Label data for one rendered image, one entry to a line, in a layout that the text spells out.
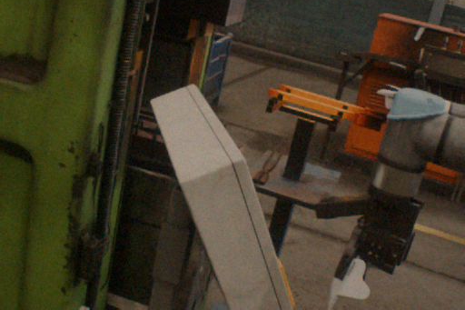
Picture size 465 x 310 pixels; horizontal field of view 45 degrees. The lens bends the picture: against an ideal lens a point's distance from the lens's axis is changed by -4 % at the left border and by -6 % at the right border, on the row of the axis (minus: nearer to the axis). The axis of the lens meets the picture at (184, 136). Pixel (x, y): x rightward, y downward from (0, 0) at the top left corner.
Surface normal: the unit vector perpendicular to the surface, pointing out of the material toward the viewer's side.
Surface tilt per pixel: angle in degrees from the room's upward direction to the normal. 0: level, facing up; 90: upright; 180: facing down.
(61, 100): 89
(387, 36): 90
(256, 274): 90
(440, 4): 90
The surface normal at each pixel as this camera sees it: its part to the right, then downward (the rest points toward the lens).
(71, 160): -0.27, 0.25
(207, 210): 0.15, 0.33
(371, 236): -0.61, 0.13
